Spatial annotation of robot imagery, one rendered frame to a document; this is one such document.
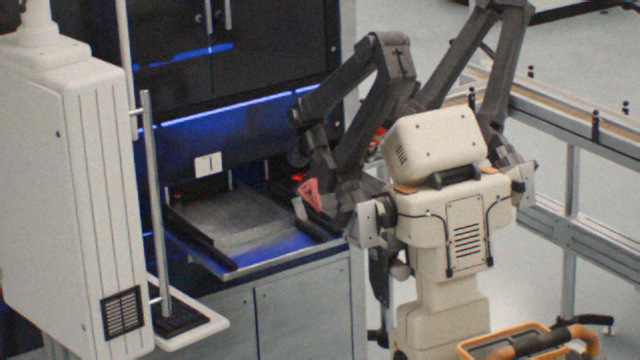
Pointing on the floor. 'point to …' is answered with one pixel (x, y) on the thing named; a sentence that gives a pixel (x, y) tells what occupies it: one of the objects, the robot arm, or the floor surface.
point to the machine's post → (347, 14)
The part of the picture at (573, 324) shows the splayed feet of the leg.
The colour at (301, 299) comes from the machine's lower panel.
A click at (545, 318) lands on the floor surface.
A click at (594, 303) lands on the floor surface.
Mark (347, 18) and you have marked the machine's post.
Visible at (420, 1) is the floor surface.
